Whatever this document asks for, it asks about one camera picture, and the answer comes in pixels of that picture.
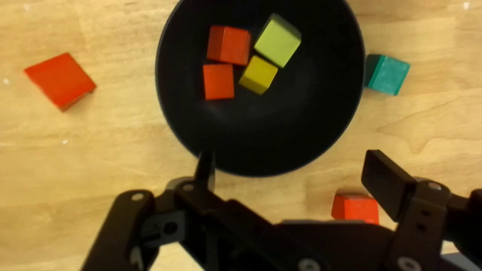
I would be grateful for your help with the yellow wooden block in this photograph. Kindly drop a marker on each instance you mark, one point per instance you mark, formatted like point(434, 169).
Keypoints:
point(257, 74)

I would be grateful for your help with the black bowl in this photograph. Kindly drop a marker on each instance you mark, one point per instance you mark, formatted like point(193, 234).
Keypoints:
point(301, 125)

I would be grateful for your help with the large yellow-green wooden block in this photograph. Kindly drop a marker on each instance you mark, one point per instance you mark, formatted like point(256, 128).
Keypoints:
point(277, 41)

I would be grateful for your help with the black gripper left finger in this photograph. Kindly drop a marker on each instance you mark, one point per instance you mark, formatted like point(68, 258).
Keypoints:
point(205, 170)

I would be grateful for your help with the orange wooden block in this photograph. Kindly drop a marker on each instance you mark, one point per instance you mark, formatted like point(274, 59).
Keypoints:
point(218, 82)

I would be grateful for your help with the green wooden block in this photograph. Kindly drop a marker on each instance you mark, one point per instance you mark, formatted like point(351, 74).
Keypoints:
point(385, 74)

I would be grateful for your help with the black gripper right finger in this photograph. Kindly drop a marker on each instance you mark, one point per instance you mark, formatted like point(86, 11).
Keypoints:
point(385, 181)

